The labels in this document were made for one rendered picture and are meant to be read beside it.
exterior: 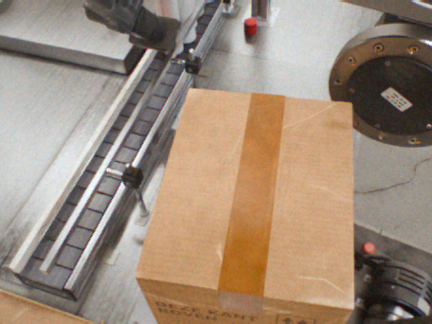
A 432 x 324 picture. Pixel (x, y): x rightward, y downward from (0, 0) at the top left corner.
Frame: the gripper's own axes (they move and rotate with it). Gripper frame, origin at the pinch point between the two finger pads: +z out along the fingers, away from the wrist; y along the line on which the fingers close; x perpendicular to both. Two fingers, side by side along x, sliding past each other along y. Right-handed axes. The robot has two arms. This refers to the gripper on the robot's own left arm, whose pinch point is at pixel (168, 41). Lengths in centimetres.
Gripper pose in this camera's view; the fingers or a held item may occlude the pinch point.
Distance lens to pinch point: 106.8
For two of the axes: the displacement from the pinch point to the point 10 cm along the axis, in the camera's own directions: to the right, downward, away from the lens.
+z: 2.4, -0.2, 9.7
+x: -2.1, 9.7, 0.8
